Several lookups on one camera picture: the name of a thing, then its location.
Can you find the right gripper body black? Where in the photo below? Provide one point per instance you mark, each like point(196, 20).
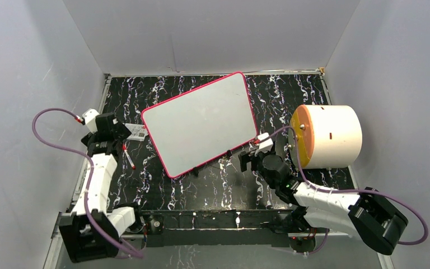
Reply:
point(256, 162)

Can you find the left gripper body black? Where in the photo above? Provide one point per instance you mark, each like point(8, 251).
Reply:
point(122, 133)

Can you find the red whiteboard marker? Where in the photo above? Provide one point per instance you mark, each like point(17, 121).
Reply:
point(130, 161)

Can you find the pink framed whiteboard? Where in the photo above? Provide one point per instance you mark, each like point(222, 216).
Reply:
point(200, 125)

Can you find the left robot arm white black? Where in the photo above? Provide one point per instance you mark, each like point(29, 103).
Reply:
point(80, 230)

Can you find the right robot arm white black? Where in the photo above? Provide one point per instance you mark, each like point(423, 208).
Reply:
point(297, 192)

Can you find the white printed card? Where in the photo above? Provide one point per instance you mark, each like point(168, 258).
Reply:
point(138, 132)

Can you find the white cylinder orange end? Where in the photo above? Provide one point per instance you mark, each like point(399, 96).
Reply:
point(324, 136)

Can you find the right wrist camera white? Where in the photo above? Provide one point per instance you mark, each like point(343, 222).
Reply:
point(264, 143)

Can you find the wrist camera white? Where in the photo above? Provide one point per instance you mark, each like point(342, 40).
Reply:
point(90, 119)
point(264, 143)

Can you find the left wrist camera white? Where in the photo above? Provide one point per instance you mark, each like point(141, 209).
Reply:
point(90, 119)

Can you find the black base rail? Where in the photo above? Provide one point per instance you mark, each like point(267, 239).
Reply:
point(218, 237)

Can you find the aluminium frame rail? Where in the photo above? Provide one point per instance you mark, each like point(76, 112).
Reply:
point(299, 220)

